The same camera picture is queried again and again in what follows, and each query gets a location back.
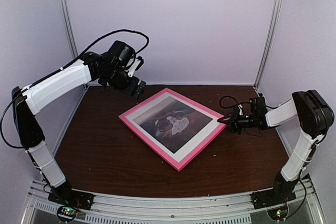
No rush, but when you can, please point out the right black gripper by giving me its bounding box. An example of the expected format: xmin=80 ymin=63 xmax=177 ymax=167
xmin=219 ymin=109 xmax=258 ymax=134

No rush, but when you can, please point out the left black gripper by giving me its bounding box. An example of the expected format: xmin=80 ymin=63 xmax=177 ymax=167
xmin=101 ymin=66 xmax=146 ymax=99

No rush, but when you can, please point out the white mat board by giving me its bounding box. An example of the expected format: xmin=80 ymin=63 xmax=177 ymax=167
xmin=124 ymin=91 xmax=220 ymax=163

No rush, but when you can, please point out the light wooden picture frame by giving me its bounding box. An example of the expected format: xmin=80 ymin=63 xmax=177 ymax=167
xmin=118 ymin=87 xmax=226 ymax=172

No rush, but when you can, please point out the landscape photo with white border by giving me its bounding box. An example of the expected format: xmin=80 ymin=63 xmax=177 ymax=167
xmin=134 ymin=96 xmax=212 ymax=153

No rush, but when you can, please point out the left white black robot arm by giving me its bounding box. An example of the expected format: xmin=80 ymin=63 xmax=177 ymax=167
xmin=12 ymin=47 xmax=145 ymax=205

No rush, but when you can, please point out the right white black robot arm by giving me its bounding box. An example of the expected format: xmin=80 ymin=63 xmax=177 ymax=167
xmin=217 ymin=90 xmax=334 ymax=204

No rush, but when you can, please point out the right round controller board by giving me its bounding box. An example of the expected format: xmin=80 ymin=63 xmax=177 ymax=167
xmin=267 ymin=206 xmax=289 ymax=221

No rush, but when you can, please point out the round controller board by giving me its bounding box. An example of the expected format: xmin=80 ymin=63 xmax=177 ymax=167
xmin=56 ymin=205 xmax=79 ymax=223
xmin=267 ymin=206 xmax=289 ymax=221

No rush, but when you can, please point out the left round controller board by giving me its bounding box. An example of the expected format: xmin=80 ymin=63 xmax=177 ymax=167
xmin=56 ymin=205 xmax=79 ymax=223

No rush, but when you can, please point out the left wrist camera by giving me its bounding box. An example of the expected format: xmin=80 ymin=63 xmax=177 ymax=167
xmin=107 ymin=40 xmax=144 ymax=77

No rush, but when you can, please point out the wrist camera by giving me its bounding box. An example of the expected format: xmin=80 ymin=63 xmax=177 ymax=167
xmin=249 ymin=97 xmax=267 ymax=116
xmin=107 ymin=40 xmax=144 ymax=77

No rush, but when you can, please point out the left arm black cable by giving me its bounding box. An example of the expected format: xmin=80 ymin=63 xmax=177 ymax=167
xmin=0 ymin=29 xmax=150 ymax=148

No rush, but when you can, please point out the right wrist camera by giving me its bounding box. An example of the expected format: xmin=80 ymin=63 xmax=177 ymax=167
xmin=249 ymin=97 xmax=267 ymax=116

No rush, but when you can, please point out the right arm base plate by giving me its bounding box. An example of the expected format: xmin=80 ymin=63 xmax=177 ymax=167
xmin=250 ymin=189 xmax=296 ymax=209

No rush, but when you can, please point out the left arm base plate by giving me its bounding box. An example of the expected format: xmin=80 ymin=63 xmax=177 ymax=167
xmin=48 ymin=186 xmax=94 ymax=210

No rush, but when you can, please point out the left aluminium corner post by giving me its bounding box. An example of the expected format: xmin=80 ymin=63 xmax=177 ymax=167
xmin=60 ymin=0 xmax=78 ymax=58

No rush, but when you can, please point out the aluminium corner post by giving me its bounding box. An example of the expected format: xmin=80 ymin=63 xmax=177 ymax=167
xmin=254 ymin=0 xmax=283 ymax=90
xmin=60 ymin=0 xmax=78 ymax=58

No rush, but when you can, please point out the right aluminium corner post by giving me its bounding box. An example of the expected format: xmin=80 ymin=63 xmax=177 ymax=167
xmin=254 ymin=0 xmax=283 ymax=90

